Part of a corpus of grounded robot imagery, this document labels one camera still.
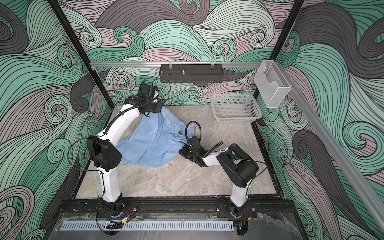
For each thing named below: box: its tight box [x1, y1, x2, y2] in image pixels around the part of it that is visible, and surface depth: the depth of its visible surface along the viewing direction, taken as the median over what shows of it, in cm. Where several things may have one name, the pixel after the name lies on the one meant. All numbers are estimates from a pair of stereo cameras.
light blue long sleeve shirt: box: [116, 106, 195, 168], surface depth 93 cm
